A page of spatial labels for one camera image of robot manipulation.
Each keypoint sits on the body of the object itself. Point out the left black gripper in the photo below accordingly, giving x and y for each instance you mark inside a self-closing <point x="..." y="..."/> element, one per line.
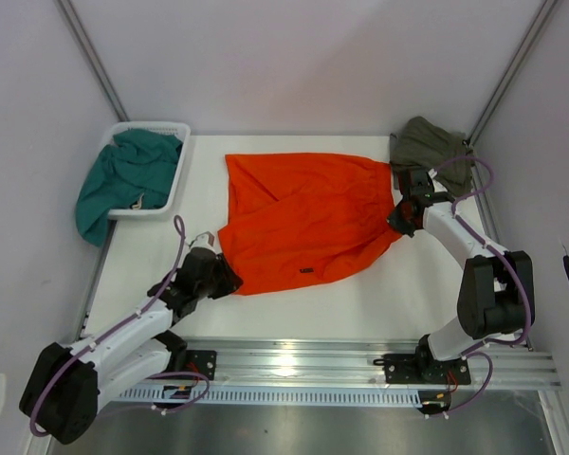
<point x="229" y="281"/>

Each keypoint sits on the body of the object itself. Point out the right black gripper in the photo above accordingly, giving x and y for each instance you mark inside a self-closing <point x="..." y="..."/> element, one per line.
<point x="394" y="221"/>

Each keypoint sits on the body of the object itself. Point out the orange shorts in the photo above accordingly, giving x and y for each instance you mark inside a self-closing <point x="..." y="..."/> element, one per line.
<point x="304" y="219"/>

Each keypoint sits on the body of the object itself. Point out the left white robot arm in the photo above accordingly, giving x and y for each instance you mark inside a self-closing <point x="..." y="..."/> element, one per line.
<point x="71" y="384"/>

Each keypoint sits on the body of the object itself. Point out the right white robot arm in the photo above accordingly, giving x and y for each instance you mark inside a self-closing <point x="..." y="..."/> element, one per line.
<point x="495" y="303"/>

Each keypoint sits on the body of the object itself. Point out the olive green folded shorts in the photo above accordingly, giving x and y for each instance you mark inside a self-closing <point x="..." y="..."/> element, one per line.
<point x="422" y="144"/>

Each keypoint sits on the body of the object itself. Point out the teal shorts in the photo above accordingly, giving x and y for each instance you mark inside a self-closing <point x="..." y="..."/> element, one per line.
<point x="94" y="201"/>

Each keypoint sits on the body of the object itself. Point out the white plastic basket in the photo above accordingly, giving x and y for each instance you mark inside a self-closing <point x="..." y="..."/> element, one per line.
<point x="146" y="165"/>

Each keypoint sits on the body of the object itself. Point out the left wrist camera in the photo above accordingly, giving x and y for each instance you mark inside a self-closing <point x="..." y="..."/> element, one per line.
<point x="204" y="240"/>

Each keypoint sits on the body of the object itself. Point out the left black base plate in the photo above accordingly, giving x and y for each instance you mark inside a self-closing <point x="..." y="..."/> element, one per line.
<point x="196" y="361"/>

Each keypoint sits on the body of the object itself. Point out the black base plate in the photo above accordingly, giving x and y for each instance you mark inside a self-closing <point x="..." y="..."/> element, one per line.
<point x="196" y="361"/>
<point x="403" y="369"/>

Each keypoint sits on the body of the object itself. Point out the aluminium mounting rail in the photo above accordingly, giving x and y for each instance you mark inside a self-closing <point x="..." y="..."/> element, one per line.
<point x="349" y="363"/>

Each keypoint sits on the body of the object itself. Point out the white slotted cable duct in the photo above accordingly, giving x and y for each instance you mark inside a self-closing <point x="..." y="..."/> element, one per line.
<point x="372" y="397"/>

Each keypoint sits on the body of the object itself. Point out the right corner aluminium post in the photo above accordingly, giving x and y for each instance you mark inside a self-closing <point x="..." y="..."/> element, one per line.
<point x="531" y="37"/>

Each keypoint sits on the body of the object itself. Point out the corner aluminium post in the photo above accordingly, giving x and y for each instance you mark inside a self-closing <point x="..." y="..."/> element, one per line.
<point x="91" y="56"/>
<point x="531" y="37"/>

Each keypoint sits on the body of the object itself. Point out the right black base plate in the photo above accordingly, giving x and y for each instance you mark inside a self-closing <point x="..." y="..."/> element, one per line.
<point x="403" y="369"/>

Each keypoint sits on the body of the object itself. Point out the left corner aluminium post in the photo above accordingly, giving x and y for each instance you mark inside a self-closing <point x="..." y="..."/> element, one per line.
<point x="91" y="56"/>

